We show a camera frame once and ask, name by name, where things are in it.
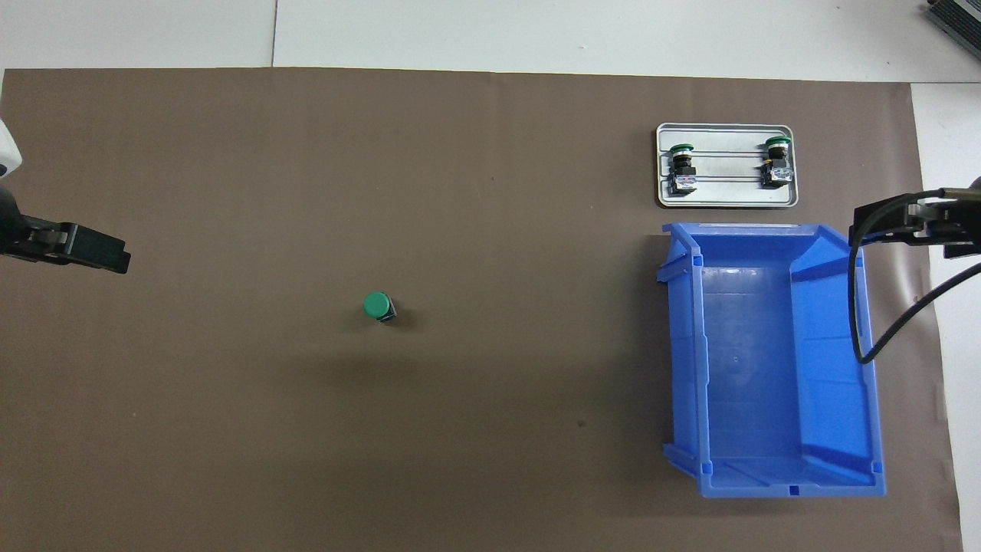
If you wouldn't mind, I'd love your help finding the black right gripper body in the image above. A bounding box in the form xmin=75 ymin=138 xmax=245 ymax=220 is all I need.
xmin=943 ymin=176 xmax=981 ymax=261

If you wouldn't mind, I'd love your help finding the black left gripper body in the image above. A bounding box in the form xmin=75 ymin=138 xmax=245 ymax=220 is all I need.
xmin=0 ymin=192 xmax=31 ymax=261

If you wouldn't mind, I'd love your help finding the green push button switch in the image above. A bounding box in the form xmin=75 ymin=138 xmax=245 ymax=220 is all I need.
xmin=668 ymin=143 xmax=698 ymax=194
xmin=761 ymin=136 xmax=794 ymax=189
xmin=363 ymin=291 xmax=398 ymax=324

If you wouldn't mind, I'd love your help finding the grey metal tray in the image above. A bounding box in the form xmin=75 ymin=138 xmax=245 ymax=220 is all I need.
xmin=655 ymin=123 xmax=799 ymax=209

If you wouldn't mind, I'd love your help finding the blue plastic storage bin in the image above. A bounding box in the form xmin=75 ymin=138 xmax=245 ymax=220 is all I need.
xmin=658 ymin=222 xmax=887 ymax=499

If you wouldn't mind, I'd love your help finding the dark grey ribbed device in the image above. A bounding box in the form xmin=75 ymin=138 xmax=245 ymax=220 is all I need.
xmin=924 ymin=0 xmax=981 ymax=58

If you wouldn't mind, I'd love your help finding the brown paper table mat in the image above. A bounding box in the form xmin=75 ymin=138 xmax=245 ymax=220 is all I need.
xmin=0 ymin=67 xmax=965 ymax=552

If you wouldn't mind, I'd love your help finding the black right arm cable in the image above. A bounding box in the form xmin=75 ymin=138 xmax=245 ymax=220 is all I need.
xmin=847 ymin=188 xmax=981 ymax=366

